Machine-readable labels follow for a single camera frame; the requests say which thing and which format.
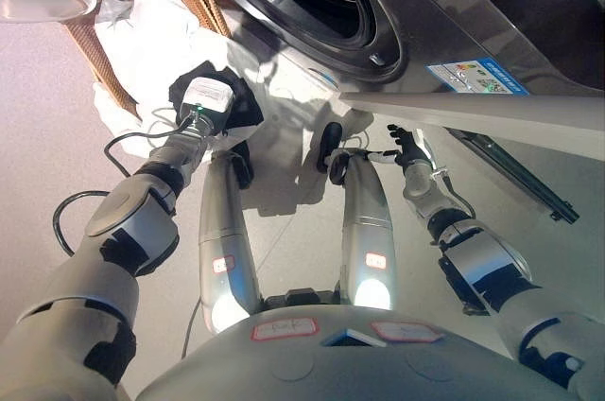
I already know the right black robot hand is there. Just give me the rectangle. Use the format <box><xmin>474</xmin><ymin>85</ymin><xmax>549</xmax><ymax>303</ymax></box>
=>
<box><xmin>366</xmin><ymin>123</ymin><xmax>434</xmax><ymax>169</ymax></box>

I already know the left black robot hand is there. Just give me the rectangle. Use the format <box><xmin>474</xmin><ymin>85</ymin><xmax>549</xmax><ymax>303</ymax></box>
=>
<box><xmin>175</xmin><ymin>74</ymin><xmax>237</xmax><ymax>137</ymax></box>

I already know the black garment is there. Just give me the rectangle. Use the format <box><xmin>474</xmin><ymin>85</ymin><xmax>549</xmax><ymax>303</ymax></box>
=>
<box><xmin>168</xmin><ymin>60</ymin><xmax>267</xmax><ymax>138</ymax></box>

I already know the brown wicker laundry basket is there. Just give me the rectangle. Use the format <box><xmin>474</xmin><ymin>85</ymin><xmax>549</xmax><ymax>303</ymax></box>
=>
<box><xmin>62</xmin><ymin>0</ymin><xmax>233</xmax><ymax>121</ymax></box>

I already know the grey front-load washing machine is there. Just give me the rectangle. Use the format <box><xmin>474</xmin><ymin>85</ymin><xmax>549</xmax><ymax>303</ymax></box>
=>
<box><xmin>160</xmin><ymin>0</ymin><xmax>605</xmax><ymax>107</ymax></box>

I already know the left black robot foot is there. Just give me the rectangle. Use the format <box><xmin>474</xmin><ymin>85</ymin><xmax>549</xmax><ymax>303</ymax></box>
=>
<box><xmin>228</xmin><ymin>140</ymin><xmax>255</xmax><ymax>190</ymax></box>

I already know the black robot foot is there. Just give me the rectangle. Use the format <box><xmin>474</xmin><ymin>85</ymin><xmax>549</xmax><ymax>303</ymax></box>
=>
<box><xmin>317</xmin><ymin>121</ymin><xmax>349</xmax><ymax>187</ymax></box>
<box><xmin>228</xmin><ymin>140</ymin><xmax>255</xmax><ymax>190</ymax></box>

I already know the right black robot foot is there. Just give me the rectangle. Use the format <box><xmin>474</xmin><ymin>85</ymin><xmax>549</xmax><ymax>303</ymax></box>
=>
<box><xmin>317</xmin><ymin>121</ymin><xmax>349</xmax><ymax>187</ymax></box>

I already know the white garment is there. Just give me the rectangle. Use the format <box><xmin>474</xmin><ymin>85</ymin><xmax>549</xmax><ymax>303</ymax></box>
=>
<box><xmin>91</xmin><ymin>0</ymin><xmax>267</xmax><ymax>160</ymax></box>

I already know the blue energy label sticker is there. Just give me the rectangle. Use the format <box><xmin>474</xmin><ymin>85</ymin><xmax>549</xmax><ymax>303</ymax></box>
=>
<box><xmin>424</xmin><ymin>57</ymin><xmax>530</xmax><ymax>97</ymax></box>

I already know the left silver robot leg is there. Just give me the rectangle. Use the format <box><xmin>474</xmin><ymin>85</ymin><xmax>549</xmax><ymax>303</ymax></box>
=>
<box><xmin>197</xmin><ymin>153</ymin><xmax>264</xmax><ymax>334</ymax></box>

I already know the red-bordered torso label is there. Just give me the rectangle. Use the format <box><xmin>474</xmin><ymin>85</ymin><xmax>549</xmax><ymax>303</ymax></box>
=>
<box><xmin>370</xmin><ymin>320</ymin><xmax>445</xmax><ymax>343</ymax></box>
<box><xmin>250</xmin><ymin>318</ymin><xmax>319</xmax><ymax>343</ymax></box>

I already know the grey robot torso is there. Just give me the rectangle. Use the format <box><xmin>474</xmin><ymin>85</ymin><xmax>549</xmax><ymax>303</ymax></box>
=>
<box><xmin>134</xmin><ymin>287</ymin><xmax>576</xmax><ymax>401</ymax></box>

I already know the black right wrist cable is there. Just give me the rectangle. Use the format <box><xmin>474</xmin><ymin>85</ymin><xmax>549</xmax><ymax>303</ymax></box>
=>
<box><xmin>428</xmin><ymin>167</ymin><xmax>477</xmax><ymax>247</ymax></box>

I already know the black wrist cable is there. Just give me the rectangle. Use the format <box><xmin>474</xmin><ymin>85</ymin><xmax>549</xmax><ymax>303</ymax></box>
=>
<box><xmin>52</xmin><ymin>106</ymin><xmax>203</xmax><ymax>259</ymax></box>
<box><xmin>428</xmin><ymin>167</ymin><xmax>477</xmax><ymax>247</ymax></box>

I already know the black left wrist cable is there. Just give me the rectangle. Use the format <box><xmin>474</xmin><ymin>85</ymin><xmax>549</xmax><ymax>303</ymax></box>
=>
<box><xmin>52</xmin><ymin>106</ymin><xmax>203</xmax><ymax>259</ymax></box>

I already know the black metal gantry frame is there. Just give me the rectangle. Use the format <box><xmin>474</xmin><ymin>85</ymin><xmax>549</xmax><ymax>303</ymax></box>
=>
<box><xmin>445</xmin><ymin>126</ymin><xmax>581</xmax><ymax>223</ymax></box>

